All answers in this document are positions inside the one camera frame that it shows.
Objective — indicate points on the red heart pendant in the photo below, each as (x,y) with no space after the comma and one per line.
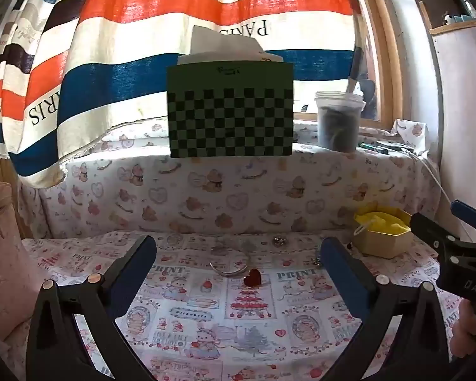
(253,279)

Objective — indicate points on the pink fabric bag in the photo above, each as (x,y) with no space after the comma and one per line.
(20,277)

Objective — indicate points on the octagonal wooden jewelry box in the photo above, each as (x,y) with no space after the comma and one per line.
(384,246)

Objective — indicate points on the teddy bear print cloth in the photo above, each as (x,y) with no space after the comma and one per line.
(129,181)

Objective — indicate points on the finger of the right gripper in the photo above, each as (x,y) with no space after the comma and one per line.
(430,233)
(464,212)

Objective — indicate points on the striped Hermes blanket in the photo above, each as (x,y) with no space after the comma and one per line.
(71,71)

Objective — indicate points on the person's right hand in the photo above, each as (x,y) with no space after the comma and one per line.
(463,341)

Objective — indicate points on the christmas print cloth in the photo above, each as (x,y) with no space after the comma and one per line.
(188,323)

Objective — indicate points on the wooden window frame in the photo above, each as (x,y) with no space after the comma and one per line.
(382,53)

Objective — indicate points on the green checkered tissue box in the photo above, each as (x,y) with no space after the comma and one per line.
(230,109)

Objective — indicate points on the yellow cloth in box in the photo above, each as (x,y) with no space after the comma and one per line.
(381,219)

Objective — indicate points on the silver ring cluster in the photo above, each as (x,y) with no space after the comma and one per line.
(279,241)

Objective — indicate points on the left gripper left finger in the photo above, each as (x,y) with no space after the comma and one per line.
(55,350)

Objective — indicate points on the plastic jar with dark contents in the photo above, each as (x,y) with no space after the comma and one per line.
(338,120)

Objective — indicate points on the wooden shelf board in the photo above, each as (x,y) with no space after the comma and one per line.
(433,31)

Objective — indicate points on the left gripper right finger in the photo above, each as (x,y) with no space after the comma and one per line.
(419,350)

